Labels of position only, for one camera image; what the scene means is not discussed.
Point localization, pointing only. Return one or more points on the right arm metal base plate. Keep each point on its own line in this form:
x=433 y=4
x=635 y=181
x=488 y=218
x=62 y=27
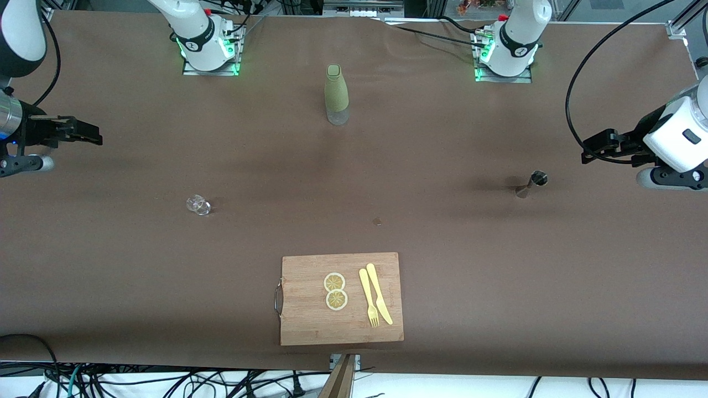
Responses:
x=191 y=71

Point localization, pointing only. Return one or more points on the small metal bracket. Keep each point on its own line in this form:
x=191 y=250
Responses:
x=334 y=360

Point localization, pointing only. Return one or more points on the brown table cover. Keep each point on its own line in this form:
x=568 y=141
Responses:
x=442 y=166

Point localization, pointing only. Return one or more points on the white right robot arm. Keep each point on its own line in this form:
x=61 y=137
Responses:
x=193 y=33

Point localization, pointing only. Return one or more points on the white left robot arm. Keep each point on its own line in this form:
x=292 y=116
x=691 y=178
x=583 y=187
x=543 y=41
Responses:
x=520 y=33

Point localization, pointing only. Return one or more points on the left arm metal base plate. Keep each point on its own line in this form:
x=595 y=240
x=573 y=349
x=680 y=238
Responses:
x=522 y=79

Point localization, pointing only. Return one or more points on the yellow plastic knife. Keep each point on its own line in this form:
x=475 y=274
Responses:
x=379 y=296

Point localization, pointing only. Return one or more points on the clear glass cup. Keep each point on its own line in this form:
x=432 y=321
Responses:
x=198 y=205

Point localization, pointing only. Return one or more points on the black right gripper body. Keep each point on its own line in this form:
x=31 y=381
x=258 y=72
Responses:
x=34 y=131

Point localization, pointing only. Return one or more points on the yellow plastic fork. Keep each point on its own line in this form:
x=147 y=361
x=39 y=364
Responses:
x=367 y=296

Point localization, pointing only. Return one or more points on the wooden cutting board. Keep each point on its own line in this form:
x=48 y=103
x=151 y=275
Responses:
x=310 y=320

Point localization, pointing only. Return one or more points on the lemon slice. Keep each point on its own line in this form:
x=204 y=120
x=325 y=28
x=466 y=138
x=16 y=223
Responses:
x=336 y=300
x=334 y=282

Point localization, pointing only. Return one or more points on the green sleeved glass bottle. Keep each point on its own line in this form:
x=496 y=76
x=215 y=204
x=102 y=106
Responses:
x=336 y=88

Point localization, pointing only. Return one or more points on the steel jigger measuring cup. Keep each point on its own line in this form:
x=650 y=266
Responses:
x=534 y=181

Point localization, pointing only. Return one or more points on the wooden post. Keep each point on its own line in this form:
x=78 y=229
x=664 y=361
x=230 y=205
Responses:
x=340 y=381

